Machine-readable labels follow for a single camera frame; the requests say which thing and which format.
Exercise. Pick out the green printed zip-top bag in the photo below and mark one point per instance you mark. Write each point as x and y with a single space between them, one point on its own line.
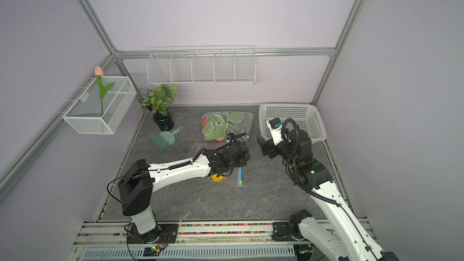
218 125

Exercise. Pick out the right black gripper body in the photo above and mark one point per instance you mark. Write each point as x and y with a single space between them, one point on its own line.
283 150

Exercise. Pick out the black glossy vase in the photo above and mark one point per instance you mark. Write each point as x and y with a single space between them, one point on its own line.
164 123

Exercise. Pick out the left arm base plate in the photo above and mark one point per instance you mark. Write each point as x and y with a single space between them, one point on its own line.
162 234

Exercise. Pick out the green artificial plant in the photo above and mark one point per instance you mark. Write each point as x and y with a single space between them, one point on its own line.
157 99

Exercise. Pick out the yellow mango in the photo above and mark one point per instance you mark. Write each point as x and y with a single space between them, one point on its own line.
217 178

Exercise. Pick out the white wire wall shelf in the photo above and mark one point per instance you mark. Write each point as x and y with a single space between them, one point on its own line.
202 65

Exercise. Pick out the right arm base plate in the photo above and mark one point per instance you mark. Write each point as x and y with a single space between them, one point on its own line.
286 231

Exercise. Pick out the green hand brush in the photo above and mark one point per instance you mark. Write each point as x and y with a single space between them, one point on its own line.
164 140

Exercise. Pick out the white mesh wall basket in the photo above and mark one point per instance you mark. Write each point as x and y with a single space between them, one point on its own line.
84 115

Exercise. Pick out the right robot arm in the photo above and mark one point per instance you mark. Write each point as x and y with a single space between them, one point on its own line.
352 242

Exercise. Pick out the pink artificial tulip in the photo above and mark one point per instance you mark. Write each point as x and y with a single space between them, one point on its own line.
103 89

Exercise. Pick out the white plastic perforated basket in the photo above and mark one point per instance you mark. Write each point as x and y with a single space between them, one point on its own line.
306 116

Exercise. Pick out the clear blue-zipper bag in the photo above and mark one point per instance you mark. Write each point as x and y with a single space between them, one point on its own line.
231 179

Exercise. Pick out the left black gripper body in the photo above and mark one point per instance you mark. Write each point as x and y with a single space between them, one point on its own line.
241 163

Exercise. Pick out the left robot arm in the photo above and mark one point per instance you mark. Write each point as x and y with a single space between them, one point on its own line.
142 179

